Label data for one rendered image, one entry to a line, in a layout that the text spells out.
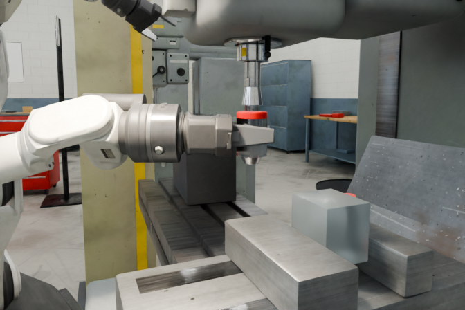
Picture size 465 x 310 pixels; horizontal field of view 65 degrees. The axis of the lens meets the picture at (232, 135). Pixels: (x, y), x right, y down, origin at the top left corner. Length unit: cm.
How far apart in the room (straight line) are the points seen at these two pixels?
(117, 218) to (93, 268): 33
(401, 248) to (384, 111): 51
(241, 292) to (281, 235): 7
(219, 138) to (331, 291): 26
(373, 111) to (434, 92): 16
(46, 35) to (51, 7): 66
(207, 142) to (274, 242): 20
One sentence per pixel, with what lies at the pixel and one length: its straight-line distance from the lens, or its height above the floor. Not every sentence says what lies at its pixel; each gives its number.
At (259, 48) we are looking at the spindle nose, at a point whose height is 130.
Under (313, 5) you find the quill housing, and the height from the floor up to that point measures 134.
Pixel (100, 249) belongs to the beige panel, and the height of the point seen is 32.
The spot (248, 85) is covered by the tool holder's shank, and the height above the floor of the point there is 124.
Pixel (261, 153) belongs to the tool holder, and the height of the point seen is 115.
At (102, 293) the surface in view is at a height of 90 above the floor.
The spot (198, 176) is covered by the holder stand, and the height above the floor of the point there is 105.
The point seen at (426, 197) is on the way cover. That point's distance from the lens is 74.
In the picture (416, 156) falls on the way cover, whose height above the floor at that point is 111.
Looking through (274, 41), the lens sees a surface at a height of 131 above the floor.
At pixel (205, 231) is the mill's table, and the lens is 69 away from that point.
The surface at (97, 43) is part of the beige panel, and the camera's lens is 224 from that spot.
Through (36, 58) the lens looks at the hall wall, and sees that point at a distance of 963.
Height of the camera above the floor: 123
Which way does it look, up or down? 6 degrees down
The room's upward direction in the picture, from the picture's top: straight up
